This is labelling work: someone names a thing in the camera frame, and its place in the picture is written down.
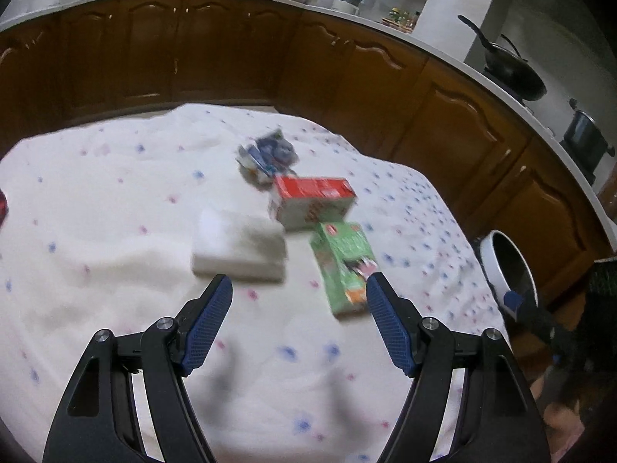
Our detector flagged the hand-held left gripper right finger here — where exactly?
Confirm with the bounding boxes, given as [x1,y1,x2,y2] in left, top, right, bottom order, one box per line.
[365,272,551,463]

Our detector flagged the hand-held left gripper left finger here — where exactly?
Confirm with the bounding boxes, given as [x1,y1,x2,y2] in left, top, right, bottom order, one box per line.
[42,274,233,463]

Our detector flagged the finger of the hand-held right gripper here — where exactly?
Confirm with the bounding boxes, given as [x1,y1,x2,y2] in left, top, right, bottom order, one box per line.
[502,290,562,348]

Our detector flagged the white bowl with dark inside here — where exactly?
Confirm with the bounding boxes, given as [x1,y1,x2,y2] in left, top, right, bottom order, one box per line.
[479,230,539,321]

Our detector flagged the green drink carton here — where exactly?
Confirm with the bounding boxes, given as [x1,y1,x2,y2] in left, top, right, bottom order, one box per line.
[310,222,379,319]

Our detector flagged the white sponge block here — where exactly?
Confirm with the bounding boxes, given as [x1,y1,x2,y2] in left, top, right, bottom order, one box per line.
[191,208,287,283]

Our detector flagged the white dotted tablecloth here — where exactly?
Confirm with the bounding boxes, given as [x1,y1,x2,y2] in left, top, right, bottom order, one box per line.
[0,103,512,463]

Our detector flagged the red and white carton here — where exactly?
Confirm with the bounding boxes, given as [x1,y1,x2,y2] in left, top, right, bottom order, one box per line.
[268,176,358,231]

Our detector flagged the crumpled blue wrapper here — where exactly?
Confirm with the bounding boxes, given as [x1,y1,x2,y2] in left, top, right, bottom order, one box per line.
[236,128,298,185]

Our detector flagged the black stock pot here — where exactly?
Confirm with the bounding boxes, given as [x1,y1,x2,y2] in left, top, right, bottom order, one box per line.
[561,99,609,174]

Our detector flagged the black wok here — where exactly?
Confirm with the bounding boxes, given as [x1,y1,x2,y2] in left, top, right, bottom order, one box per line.
[457,14,548,102]

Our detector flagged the brown wooden lower cabinets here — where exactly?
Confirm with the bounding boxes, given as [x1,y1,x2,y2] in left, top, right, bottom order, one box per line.
[0,0,617,309]

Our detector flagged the group of spice jars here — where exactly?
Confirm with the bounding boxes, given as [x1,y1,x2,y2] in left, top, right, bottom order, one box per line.
[383,7,420,34]

